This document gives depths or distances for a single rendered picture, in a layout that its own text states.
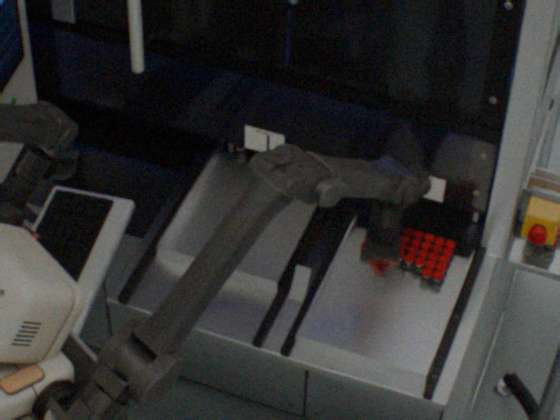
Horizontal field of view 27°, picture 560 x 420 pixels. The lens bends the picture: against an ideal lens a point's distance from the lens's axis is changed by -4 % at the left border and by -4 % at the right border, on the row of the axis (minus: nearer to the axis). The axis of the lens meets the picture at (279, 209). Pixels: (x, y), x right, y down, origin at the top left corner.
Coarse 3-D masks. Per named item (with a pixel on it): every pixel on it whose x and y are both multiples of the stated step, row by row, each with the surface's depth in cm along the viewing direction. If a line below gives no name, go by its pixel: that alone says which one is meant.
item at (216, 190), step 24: (216, 168) 262; (240, 168) 263; (192, 192) 254; (216, 192) 257; (240, 192) 258; (192, 216) 252; (216, 216) 252; (288, 216) 253; (312, 216) 250; (168, 240) 247; (192, 240) 248; (264, 240) 248; (288, 240) 248; (240, 264) 243; (264, 264) 243; (288, 264) 241; (264, 288) 238
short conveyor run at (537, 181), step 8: (536, 168) 252; (544, 168) 252; (536, 176) 256; (544, 176) 253; (552, 176) 252; (528, 184) 254; (536, 184) 254; (544, 184) 254; (552, 184) 255; (544, 192) 247; (552, 192) 247; (520, 216) 251; (520, 224) 253
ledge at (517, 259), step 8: (520, 232) 251; (520, 240) 250; (512, 248) 248; (520, 248) 248; (512, 256) 246; (520, 256) 247; (528, 256) 247; (512, 264) 246; (520, 264) 245; (528, 264) 245; (536, 264) 245; (544, 264) 245; (552, 264) 245; (528, 272) 246; (536, 272) 245; (544, 272) 244; (552, 272) 244
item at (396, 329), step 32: (352, 224) 247; (352, 256) 245; (320, 288) 235; (352, 288) 239; (384, 288) 240; (416, 288) 240; (448, 288) 240; (320, 320) 234; (352, 320) 234; (384, 320) 234; (416, 320) 234; (448, 320) 230; (320, 352) 228; (352, 352) 224; (384, 352) 228; (416, 352) 228
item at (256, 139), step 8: (248, 128) 247; (256, 128) 247; (248, 136) 249; (256, 136) 248; (264, 136) 247; (272, 136) 246; (280, 136) 246; (248, 144) 251; (256, 144) 250; (264, 144) 249; (272, 144) 248
